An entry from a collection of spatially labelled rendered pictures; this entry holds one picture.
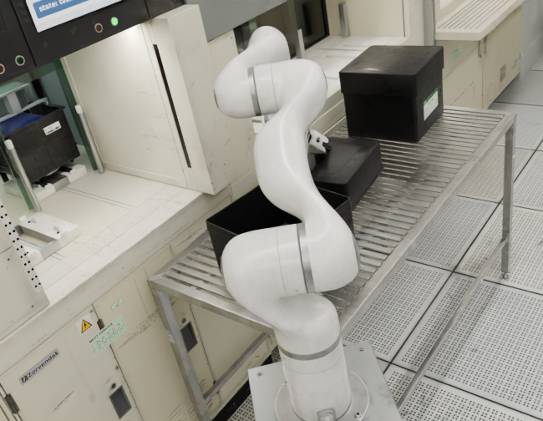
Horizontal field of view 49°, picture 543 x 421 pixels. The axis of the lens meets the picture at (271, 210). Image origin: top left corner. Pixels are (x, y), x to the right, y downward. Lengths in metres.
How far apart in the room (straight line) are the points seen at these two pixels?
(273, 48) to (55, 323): 0.86
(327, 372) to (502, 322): 1.48
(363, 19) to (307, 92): 1.86
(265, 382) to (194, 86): 0.82
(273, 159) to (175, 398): 1.13
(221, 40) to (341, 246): 1.01
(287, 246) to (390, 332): 1.55
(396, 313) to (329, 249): 1.62
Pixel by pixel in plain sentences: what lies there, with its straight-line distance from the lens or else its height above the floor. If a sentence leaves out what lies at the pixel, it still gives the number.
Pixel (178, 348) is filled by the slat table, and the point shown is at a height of 0.50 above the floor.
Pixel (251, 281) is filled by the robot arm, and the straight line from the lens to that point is 0.97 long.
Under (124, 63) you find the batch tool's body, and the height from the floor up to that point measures 1.27.
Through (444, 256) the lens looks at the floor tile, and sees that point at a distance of 2.84.
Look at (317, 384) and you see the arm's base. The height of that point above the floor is 0.88.
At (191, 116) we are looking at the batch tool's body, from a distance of 1.69.
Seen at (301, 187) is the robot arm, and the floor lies 1.22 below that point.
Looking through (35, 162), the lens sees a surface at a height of 1.00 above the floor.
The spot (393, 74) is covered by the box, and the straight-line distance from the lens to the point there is 2.07.
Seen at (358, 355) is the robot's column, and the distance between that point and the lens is 1.34.
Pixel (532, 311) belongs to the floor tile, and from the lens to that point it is 2.58.
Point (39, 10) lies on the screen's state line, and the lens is 1.45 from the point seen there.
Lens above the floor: 1.72
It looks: 31 degrees down
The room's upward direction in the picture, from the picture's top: 12 degrees counter-clockwise
